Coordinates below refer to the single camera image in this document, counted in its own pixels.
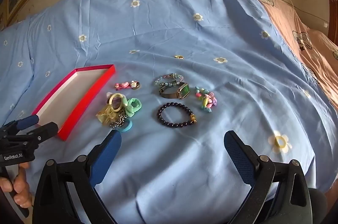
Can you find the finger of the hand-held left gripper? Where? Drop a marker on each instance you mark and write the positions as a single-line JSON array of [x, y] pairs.
[[43, 132], [27, 120]]

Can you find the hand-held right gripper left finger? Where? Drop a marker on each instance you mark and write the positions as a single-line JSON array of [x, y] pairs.
[[105, 154]]

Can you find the red shallow box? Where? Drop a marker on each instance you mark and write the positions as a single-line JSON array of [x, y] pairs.
[[71, 97]]

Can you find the pink printed blanket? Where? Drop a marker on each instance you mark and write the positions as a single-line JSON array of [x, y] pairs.
[[285, 17]]

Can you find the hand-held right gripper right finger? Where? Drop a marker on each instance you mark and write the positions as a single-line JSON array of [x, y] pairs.
[[237, 155]]

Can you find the green face wristwatch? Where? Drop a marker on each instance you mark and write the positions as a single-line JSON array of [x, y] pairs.
[[176, 90]]

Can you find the blue floral bedsheet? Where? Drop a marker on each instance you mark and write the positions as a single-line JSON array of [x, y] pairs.
[[184, 28]]

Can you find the pink heart hair clip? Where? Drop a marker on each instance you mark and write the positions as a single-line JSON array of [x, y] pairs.
[[127, 85]]

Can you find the yellow translucent claw clip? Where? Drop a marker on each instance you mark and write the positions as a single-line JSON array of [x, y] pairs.
[[105, 116]]

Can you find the person's left hand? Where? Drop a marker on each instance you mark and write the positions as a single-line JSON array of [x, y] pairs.
[[21, 188]]

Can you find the green scrunchie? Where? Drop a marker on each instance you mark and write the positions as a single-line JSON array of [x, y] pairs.
[[133, 107]]

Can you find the wooden door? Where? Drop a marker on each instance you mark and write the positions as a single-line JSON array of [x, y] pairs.
[[333, 7]]

